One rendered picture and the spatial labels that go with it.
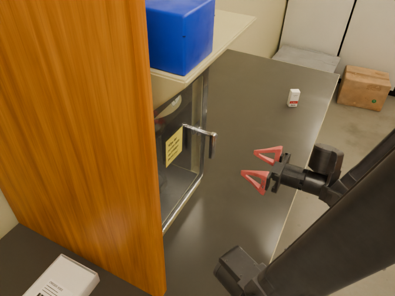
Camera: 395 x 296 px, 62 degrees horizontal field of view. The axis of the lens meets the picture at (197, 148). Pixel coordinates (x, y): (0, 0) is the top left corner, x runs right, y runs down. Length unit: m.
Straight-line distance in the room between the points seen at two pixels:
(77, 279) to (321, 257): 0.69
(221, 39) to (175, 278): 0.60
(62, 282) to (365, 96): 3.11
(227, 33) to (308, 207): 1.87
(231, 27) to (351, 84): 2.82
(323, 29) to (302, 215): 2.04
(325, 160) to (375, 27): 2.89
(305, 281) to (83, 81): 0.37
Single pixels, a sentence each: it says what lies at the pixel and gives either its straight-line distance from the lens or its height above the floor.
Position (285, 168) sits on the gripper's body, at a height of 1.17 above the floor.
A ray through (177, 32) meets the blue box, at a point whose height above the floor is 1.58.
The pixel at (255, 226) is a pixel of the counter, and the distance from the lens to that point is 1.02.
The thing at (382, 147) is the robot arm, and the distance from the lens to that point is 0.78.
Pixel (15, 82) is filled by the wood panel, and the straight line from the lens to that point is 0.62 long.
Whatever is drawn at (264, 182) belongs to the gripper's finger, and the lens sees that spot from 0.83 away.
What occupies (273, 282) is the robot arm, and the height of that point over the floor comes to 1.41.
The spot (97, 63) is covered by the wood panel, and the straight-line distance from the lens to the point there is 0.45.
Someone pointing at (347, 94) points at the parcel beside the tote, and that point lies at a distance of 3.51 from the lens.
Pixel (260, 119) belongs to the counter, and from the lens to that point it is 1.42.
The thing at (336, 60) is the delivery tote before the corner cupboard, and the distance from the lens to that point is 3.64.
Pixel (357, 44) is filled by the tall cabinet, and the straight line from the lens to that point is 3.71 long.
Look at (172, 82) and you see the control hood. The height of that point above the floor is 1.50.
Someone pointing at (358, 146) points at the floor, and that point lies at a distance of 3.06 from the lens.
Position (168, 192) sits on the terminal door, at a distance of 0.85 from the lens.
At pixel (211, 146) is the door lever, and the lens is 0.90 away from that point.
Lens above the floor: 1.75
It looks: 41 degrees down
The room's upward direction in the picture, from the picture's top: 2 degrees clockwise
